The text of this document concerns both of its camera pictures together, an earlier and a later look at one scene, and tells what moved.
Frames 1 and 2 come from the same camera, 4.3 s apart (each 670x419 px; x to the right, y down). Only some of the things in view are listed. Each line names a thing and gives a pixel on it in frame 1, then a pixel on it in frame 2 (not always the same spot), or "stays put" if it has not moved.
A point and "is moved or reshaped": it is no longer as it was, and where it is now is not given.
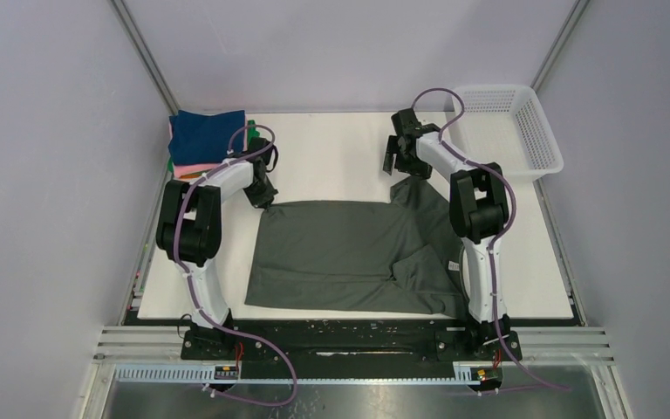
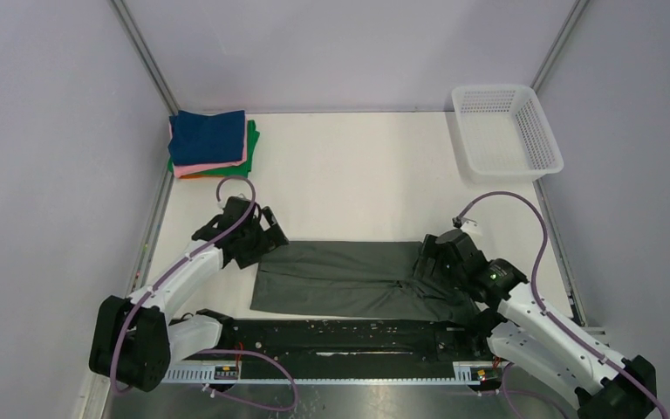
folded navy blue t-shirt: (198, 139) stays put
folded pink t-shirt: (183, 169) stays put
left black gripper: (263, 199) -> (270, 238)
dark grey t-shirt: (395, 257) is moved or reshaped
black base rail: (332, 343) stays put
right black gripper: (393, 147) -> (429, 249)
